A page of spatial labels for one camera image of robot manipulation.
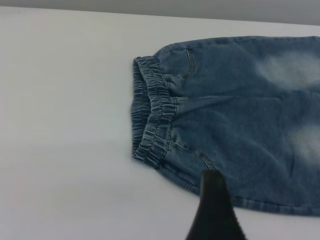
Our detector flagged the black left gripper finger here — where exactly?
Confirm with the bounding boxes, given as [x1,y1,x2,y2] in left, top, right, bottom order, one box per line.
[186,169,247,240]

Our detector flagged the blue denim shorts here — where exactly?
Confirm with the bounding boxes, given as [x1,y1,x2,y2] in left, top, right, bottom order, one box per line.
[128,35,320,218]

